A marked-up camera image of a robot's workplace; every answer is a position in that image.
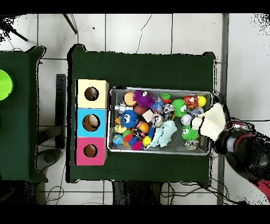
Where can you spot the blue fuzzy monster toy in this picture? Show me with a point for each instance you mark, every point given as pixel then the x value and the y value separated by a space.
pixel 129 119

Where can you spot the dark green tablecloth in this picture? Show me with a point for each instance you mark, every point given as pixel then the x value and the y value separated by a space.
pixel 126 67

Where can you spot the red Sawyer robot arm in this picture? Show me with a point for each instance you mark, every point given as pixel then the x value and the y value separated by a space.
pixel 247 154

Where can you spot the yellow ball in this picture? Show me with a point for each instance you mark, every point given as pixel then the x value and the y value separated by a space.
pixel 146 141

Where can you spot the orange tiger plush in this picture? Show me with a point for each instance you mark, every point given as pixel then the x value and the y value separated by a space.
pixel 192 101

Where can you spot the purple spiky ball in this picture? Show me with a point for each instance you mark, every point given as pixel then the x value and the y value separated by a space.
pixel 144 98

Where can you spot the black upright bar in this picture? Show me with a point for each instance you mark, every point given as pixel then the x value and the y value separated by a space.
pixel 60 105

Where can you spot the clear mesh bin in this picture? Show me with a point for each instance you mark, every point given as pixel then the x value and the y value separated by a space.
pixel 117 96

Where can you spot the lime green round object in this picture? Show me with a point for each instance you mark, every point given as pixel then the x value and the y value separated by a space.
pixel 3 84

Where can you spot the brown toy football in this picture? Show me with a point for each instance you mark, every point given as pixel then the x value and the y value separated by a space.
pixel 140 110

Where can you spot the green spiky ball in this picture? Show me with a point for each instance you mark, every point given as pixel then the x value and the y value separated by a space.
pixel 190 133

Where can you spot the black tripod leg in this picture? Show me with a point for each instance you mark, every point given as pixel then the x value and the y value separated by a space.
pixel 14 31
pixel 71 23

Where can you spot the mint green knit cloth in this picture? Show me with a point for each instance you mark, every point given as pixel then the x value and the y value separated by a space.
pixel 162 134

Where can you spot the wooden three-hole box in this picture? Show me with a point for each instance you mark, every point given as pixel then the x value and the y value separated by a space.
pixel 101 122

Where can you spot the green covered side table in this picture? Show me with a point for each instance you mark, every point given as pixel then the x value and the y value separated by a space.
pixel 21 127

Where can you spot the cream knit cloth roll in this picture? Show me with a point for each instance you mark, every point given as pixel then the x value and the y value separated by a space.
pixel 211 121

